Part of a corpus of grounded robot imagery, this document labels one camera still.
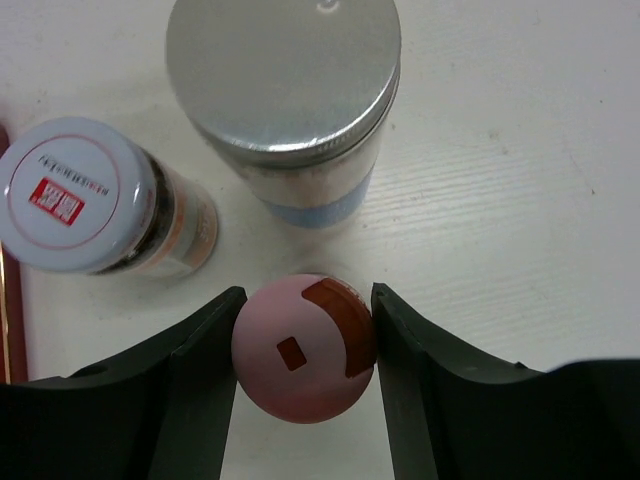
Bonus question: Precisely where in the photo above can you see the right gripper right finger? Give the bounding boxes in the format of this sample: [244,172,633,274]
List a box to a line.
[371,283,639,479]

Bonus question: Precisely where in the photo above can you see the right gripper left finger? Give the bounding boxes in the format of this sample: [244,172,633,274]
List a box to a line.
[1,287,246,479]

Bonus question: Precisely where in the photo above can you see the pink lid jar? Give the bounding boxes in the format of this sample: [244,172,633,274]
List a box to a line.
[231,274,377,424]

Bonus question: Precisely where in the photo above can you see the white lid spice jar front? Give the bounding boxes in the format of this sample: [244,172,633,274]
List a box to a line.
[1,117,218,278]

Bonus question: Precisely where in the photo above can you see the silver lid blue label jar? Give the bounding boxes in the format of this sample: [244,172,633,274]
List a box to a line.
[165,0,401,229]

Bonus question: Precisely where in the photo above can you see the red rectangular tray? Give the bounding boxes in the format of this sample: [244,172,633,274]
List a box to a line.
[0,124,29,385]

